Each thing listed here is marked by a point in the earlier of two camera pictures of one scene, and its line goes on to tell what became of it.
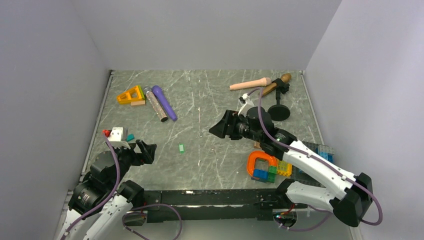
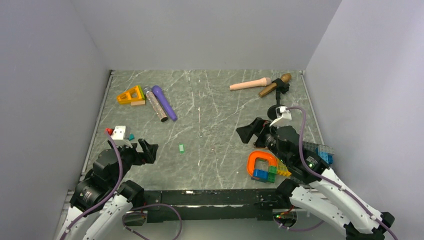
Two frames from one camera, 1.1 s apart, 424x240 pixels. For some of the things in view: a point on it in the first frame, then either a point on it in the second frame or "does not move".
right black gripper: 222,128 → 246,132
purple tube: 158,91 does not move
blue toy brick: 260,175 does not move
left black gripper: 147,155 does not move
